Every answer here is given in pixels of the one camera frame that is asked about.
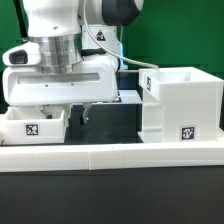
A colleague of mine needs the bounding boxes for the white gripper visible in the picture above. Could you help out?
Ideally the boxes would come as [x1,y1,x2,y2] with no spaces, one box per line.
[3,61,118,125]

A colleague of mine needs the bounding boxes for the white front drawer box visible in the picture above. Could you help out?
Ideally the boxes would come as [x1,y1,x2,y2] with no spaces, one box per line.
[0,106,68,145]

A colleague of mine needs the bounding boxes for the white drawer cabinet housing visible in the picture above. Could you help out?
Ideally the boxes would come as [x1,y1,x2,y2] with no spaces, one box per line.
[139,67,224,143]

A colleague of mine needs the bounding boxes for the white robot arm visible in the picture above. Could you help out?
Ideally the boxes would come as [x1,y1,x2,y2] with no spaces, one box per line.
[3,0,144,107]

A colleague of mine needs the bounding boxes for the white marker tag sheet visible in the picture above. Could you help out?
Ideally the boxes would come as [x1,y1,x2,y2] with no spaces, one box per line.
[115,90,142,104]

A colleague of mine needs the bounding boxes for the black pole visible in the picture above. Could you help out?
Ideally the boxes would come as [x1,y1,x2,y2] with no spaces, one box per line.
[13,0,28,43]

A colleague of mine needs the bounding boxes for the white cable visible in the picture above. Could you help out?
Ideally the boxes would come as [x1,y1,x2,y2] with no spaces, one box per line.
[82,0,160,72]

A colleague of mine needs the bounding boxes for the white plastic border frame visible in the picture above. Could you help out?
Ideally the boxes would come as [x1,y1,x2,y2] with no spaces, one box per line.
[0,141,224,173]

